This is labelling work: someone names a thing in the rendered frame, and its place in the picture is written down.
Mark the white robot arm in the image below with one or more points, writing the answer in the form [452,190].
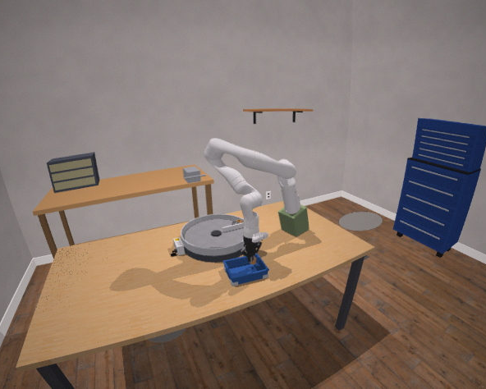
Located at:
[284,170]

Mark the blue crate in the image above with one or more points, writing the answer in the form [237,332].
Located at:
[239,270]

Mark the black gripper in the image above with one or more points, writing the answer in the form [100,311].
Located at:
[250,248]

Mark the grey round turning table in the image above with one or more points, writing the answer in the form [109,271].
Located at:
[216,246]

